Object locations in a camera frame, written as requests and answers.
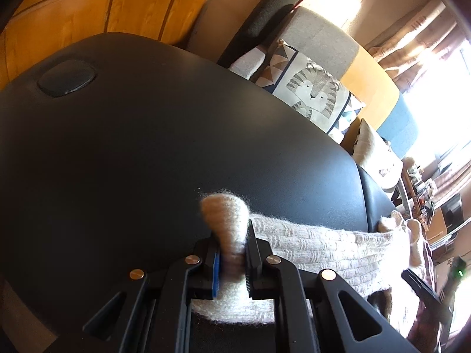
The tiger print cushion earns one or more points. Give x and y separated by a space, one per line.
312 88

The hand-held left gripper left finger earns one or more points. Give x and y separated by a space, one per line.
215 266

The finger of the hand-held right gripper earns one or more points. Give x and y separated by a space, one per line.
423 289

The pink striped curtain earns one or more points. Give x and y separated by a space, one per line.
415 44

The black monitor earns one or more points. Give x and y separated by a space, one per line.
450 209

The wooden side table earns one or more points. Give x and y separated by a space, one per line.
423 225

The grey yellow blue sofa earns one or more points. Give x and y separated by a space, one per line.
323 36

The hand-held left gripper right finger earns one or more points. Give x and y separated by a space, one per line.
253 264

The round black disc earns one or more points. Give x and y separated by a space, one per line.
66 79

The maroon cloth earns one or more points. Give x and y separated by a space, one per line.
427 323

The deer print cushion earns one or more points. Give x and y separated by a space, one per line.
379 154

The white knit sweater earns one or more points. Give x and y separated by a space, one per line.
312 242

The cluster of small jars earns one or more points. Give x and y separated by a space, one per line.
419 187

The orange wooden wardrobe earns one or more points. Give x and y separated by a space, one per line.
110 3

